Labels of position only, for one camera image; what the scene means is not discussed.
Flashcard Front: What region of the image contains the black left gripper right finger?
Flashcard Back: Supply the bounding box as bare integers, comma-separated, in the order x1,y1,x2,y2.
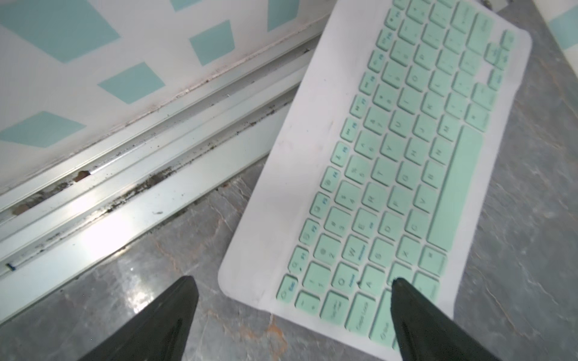
391,278,497,361

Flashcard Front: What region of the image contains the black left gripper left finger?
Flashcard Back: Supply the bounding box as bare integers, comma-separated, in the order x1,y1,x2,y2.
81,275,199,360

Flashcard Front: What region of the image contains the green key keyboard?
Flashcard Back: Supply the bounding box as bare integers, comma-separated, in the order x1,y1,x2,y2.
218,0,532,360

